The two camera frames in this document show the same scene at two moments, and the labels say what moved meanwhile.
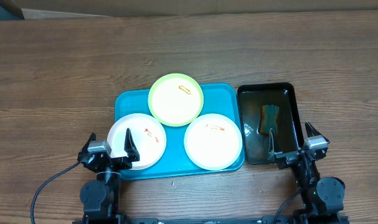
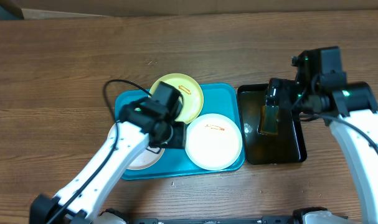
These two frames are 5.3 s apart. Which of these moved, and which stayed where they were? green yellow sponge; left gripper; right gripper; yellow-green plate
Moved: right gripper; left gripper
Stayed: yellow-green plate; green yellow sponge
